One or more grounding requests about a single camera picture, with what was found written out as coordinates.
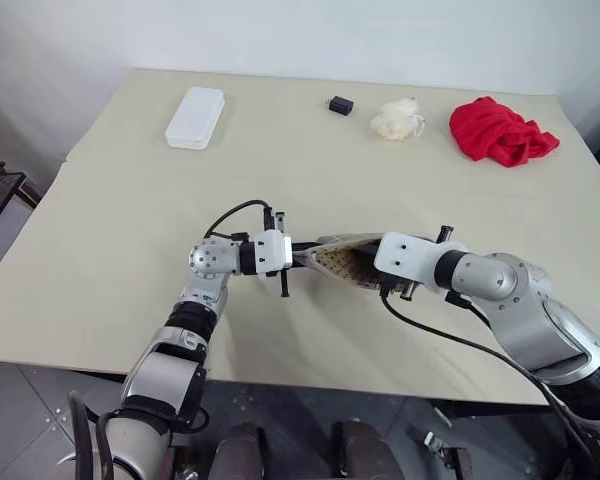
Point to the white fluffy mesh ball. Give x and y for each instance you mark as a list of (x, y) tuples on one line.
[(392, 122)]

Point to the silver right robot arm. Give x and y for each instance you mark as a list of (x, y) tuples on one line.
[(530, 310)]

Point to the metal caster bracket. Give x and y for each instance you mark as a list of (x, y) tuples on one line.
[(447, 452)]

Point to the white rectangular plastic box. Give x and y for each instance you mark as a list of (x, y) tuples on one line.
[(195, 117)]

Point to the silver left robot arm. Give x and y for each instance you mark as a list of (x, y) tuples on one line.
[(160, 370)]

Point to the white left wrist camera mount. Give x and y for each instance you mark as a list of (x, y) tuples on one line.
[(272, 252)]

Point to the crumpled red cloth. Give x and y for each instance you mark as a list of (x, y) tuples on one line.
[(495, 130)]

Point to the black metal frame stand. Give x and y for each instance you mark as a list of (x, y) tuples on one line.
[(0, 190)]

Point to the dark rounded shape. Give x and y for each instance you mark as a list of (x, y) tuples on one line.
[(362, 450), (242, 452)]

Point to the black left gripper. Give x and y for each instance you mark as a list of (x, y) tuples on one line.
[(284, 282)]

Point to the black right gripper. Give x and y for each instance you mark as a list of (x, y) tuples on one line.
[(397, 287)]

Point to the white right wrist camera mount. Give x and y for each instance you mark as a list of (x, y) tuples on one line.
[(405, 255)]

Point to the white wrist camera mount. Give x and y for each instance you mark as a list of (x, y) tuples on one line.
[(272, 252), (405, 255)]

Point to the small black power adapter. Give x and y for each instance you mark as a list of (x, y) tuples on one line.
[(341, 105)]

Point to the black table frame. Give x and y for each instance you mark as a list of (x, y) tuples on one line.
[(480, 407)]

